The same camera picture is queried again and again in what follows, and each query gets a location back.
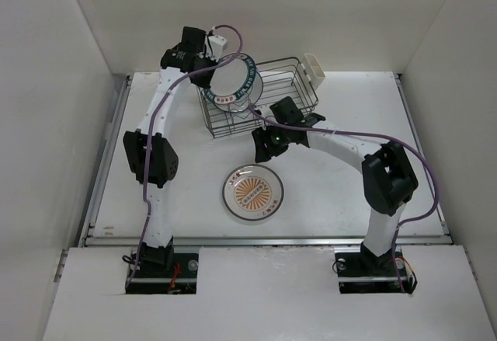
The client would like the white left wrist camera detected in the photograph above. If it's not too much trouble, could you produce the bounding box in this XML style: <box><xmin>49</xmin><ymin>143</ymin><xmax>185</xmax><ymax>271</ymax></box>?
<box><xmin>205</xmin><ymin>34</ymin><xmax>228</xmax><ymax>61</ymax></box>

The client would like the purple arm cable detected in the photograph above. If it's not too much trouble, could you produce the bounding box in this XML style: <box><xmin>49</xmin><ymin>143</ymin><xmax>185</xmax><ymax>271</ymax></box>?
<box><xmin>124</xmin><ymin>23</ymin><xmax>249</xmax><ymax>290</ymax></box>
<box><xmin>248</xmin><ymin>103</ymin><xmax>443</xmax><ymax>294</ymax></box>

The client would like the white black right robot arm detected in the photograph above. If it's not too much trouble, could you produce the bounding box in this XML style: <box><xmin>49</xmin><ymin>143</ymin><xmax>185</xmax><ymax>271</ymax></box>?
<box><xmin>248</xmin><ymin>98</ymin><xmax>419</xmax><ymax>274</ymax></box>

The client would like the aluminium table frame rail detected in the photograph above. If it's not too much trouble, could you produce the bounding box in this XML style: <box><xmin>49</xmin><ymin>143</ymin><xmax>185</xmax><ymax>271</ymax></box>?
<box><xmin>75</xmin><ymin>72</ymin><xmax>452</xmax><ymax>249</ymax></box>

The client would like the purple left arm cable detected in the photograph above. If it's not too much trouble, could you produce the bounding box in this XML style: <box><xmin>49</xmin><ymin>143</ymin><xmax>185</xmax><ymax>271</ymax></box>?
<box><xmin>124</xmin><ymin>23</ymin><xmax>249</xmax><ymax>290</ymax></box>

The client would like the metal wire dish rack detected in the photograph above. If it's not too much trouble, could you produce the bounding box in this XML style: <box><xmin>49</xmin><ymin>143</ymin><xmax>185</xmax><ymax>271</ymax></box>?
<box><xmin>197</xmin><ymin>57</ymin><xmax>319</xmax><ymax>138</ymax></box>

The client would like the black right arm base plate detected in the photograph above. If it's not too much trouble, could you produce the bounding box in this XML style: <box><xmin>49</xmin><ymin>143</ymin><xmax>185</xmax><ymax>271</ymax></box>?
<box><xmin>332</xmin><ymin>251</ymin><xmax>418</xmax><ymax>294</ymax></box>

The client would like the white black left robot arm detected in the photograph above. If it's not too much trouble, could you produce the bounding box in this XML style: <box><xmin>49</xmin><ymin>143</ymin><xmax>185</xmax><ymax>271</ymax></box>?
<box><xmin>123</xmin><ymin>26</ymin><xmax>228</xmax><ymax>277</ymax></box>

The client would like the green rimmed white plate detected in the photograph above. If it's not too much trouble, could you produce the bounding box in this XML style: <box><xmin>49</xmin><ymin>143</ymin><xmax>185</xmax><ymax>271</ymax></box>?
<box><xmin>203</xmin><ymin>53</ymin><xmax>258</xmax><ymax>105</ymax></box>

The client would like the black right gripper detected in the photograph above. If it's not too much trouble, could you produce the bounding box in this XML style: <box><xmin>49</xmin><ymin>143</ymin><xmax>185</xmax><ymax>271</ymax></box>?
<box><xmin>252</xmin><ymin>121</ymin><xmax>291</xmax><ymax>163</ymax></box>

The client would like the white cutlery holder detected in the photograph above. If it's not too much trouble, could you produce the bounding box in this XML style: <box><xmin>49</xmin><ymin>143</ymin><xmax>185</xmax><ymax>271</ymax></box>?
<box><xmin>302</xmin><ymin>53</ymin><xmax>326</xmax><ymax>89</ymax></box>

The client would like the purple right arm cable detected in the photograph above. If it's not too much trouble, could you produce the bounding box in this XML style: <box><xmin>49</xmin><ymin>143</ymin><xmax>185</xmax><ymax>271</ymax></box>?
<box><xmin>248</xmin><ymin>103</ymin><xmax>443</xmax><ymax>294</ymax></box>

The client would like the orange sunburst plate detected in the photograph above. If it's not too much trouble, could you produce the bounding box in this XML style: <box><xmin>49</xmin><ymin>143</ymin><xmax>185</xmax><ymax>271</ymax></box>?
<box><xmin>221</xmin><ymin>164</ymin><xmax>285</xmax><ymax>223</ymax></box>

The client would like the black cable at base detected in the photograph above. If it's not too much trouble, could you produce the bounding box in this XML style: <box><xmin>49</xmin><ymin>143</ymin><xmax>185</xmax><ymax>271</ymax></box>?
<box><xmin>122</xmin><ymin>253</ymin><xmax>141</xmax><ymax>276</ymax></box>

